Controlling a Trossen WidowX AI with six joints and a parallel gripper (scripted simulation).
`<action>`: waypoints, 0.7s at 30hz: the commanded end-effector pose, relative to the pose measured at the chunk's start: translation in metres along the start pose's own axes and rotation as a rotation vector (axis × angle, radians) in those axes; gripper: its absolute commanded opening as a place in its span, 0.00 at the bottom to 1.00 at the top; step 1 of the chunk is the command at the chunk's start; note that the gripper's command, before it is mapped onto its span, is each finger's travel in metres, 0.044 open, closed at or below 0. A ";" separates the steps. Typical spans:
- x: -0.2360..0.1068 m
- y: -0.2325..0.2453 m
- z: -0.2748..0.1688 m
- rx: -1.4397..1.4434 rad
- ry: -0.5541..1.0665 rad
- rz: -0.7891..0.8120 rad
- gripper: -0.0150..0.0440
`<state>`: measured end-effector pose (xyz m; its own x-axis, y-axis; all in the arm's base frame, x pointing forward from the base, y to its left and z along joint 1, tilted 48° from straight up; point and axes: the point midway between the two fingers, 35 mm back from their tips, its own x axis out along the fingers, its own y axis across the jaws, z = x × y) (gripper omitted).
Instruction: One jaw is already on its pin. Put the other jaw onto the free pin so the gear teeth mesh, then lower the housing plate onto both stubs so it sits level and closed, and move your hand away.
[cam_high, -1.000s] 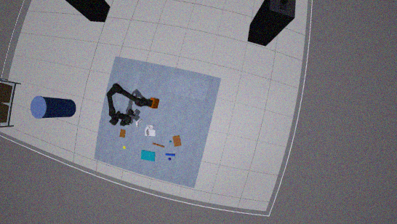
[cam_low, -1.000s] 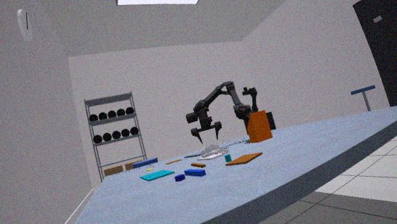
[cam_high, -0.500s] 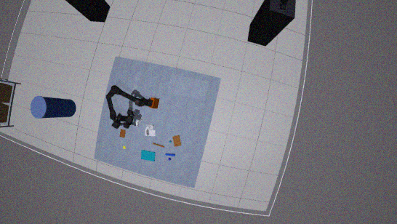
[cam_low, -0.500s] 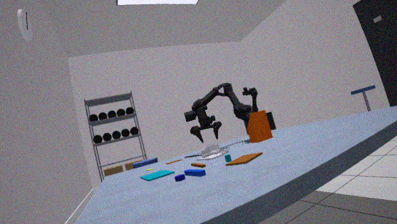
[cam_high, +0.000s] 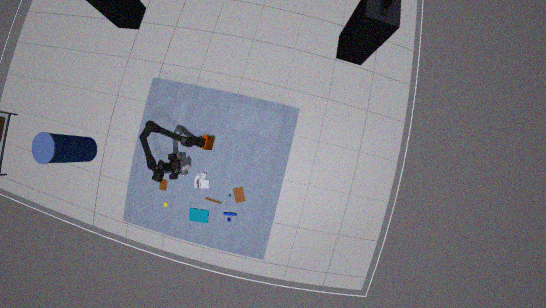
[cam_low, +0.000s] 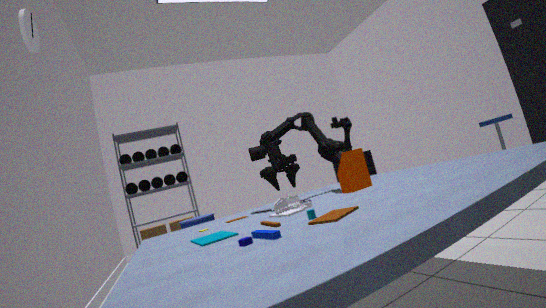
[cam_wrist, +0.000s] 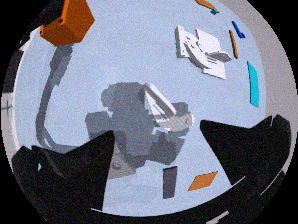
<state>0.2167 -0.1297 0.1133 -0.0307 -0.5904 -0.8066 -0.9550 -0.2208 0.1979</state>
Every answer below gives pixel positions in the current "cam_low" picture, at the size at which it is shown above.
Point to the small teal cylinder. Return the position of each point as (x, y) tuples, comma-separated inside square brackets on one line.
[(311, 214)]

